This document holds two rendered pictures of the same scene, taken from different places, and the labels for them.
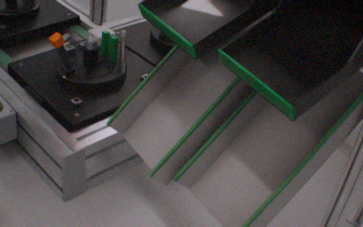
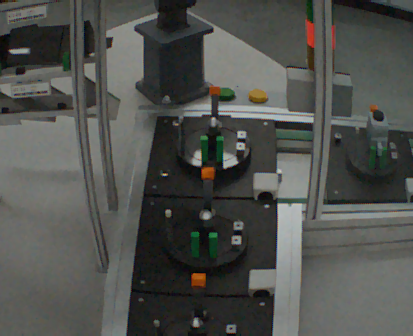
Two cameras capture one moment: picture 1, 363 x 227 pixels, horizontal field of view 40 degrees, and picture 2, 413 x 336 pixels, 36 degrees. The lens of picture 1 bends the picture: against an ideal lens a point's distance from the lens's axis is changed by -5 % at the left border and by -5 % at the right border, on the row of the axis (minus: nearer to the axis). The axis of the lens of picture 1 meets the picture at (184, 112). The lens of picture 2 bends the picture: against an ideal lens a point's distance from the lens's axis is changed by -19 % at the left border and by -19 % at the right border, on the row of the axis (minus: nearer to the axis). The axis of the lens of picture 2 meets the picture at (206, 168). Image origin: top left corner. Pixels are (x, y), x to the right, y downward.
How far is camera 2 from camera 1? 184 cm
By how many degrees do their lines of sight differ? 98
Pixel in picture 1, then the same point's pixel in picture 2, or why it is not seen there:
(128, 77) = (181, 169)
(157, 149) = not seen: hidden behind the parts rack
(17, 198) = not seen: hidden behind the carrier
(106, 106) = (157, 138)
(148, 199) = (99, 177)
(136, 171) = not seen: hidden behind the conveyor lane
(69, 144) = (145, 112)
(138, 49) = (220, 203)
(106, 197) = (122, 160)
